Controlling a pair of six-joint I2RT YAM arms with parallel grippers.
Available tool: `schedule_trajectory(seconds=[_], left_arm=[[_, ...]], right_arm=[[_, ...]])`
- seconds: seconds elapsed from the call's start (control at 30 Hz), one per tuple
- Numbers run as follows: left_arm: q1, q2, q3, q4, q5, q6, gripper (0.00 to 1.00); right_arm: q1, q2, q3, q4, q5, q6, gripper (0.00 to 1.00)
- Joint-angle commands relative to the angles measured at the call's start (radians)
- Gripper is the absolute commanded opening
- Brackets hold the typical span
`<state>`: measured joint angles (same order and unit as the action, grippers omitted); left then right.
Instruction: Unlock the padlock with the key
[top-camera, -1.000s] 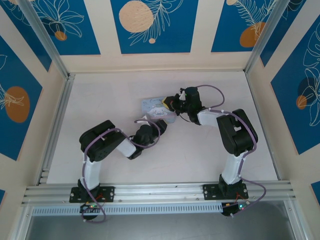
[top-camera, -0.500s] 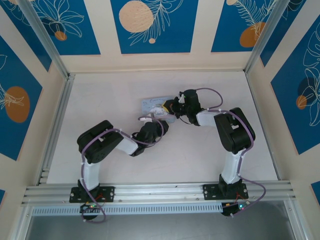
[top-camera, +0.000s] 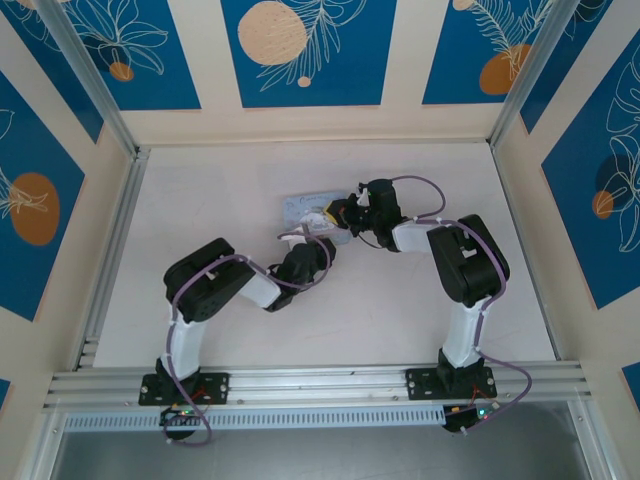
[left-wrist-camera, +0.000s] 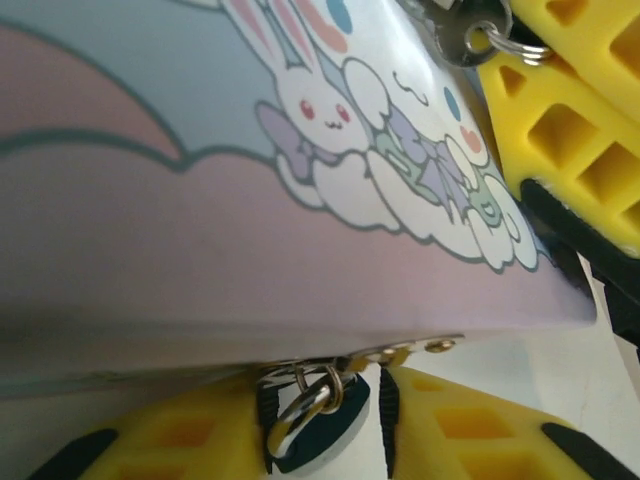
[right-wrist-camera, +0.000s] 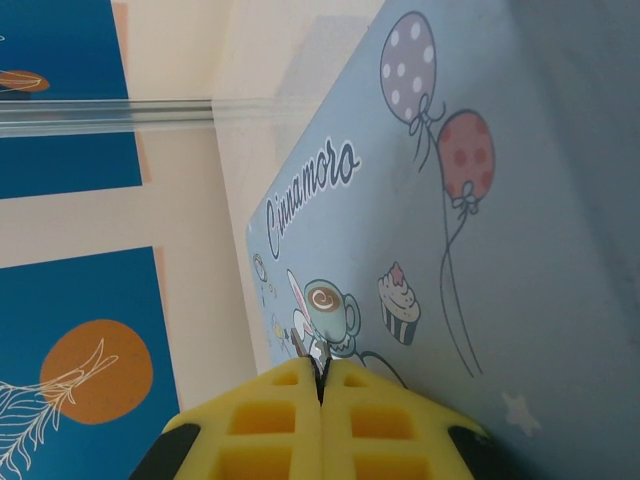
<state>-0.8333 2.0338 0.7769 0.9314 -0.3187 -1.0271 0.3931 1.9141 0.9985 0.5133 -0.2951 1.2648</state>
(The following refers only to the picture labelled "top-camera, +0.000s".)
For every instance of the light blue cartoon pouch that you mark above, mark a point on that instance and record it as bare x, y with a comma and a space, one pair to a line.
300, 207

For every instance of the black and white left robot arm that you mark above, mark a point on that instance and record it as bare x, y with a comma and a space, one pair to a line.
210, 285

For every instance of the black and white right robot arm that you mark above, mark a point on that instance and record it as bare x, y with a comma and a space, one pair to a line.
465, 270

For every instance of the small green-lit circuit board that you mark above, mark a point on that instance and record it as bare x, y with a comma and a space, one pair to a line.
475, 415
182, 414

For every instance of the grey metal sheet panel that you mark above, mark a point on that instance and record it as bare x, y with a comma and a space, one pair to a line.
320, 457

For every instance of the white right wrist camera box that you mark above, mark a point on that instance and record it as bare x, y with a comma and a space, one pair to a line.
364, 195

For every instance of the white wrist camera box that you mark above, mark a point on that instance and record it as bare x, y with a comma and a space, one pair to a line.
364, 195
295, 236

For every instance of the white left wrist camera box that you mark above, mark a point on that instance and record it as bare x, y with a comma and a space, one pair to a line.
295, 236

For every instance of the aluminium extrusion rail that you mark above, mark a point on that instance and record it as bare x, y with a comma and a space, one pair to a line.
320, 382

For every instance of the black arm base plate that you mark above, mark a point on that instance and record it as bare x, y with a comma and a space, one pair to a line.
215, 387
422, 384

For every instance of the blue floral wall poster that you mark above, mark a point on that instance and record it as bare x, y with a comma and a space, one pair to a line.
595, 200
307, 50
140, 55
35, 210
495, 50

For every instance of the aluminium frame post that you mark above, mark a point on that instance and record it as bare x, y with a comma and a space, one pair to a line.
87, 75
530, 70

